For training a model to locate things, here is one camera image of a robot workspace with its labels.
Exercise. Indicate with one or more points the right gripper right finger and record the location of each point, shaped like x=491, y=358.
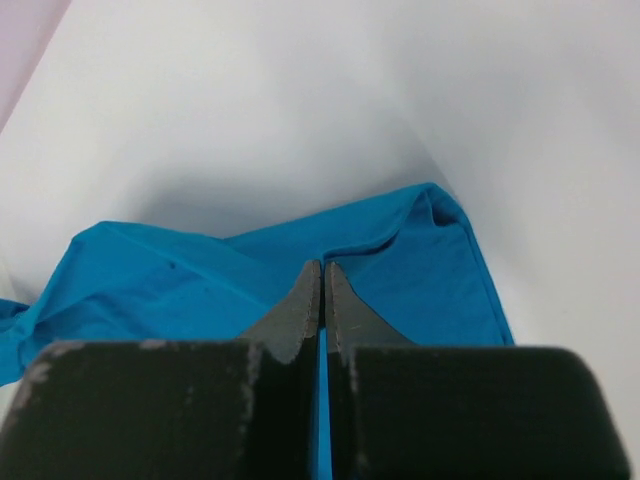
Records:
x=399, y=410

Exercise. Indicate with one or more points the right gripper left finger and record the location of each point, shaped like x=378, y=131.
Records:
x=157, y=409

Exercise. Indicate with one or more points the blue polo shirt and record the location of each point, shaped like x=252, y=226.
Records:
x=410, y=253

